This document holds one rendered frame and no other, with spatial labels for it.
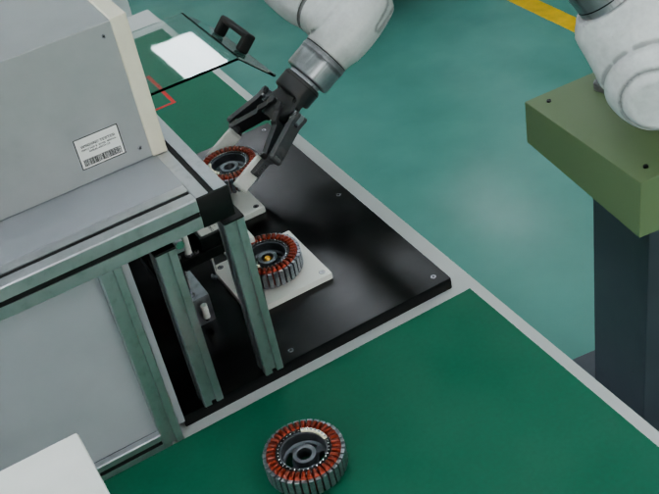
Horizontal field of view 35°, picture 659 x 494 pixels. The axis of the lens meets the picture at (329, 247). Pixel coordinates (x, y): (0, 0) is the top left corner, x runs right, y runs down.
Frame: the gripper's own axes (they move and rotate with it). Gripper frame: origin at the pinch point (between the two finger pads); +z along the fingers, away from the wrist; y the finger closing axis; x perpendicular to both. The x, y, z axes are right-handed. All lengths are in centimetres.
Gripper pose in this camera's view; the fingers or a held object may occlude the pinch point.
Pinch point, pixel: (230, 166)
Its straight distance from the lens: 189.2
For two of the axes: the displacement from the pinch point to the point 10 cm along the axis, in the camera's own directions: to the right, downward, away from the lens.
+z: -6.5, 7.6, 0.5
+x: -5.8, -4.5, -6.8
